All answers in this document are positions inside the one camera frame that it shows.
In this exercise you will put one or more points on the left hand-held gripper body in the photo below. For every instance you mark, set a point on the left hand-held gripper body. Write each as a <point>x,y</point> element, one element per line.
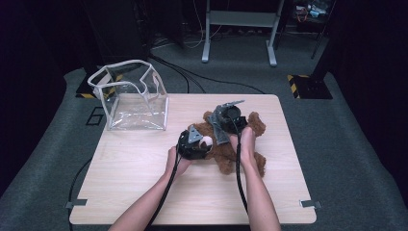
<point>191,149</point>

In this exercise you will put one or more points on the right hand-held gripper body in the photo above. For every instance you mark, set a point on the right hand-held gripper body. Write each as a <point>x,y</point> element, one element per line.
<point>232,120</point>

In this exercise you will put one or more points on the brown teddy bear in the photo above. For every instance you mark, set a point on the brown teddy bear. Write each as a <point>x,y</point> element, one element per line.
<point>224,154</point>

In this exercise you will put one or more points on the clear plastic bag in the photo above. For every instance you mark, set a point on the clear plastic bag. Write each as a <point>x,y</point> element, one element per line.
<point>128,102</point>

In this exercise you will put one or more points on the person's left hand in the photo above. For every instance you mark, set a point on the person's left hand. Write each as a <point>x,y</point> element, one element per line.
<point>178,163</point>

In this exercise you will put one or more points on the person's right hand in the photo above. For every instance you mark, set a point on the person's right hand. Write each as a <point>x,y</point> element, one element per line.
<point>247,146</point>

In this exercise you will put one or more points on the black stand with striped base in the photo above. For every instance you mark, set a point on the black stand with striped base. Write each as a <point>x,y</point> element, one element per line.
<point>309,87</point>
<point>85,89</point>

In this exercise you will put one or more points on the white metal stand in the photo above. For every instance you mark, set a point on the white metal stand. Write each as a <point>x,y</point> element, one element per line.
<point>240,18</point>

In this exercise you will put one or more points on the grey tape strip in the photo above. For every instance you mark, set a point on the grey tape strip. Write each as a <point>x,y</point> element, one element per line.
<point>310,203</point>
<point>77,203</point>

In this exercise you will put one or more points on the cluttered dark shelf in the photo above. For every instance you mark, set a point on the cluttered dark shelf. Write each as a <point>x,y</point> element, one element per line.
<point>309,12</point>

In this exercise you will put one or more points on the black cabinet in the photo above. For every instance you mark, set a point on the black cabinet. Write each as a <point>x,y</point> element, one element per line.
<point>118,29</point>

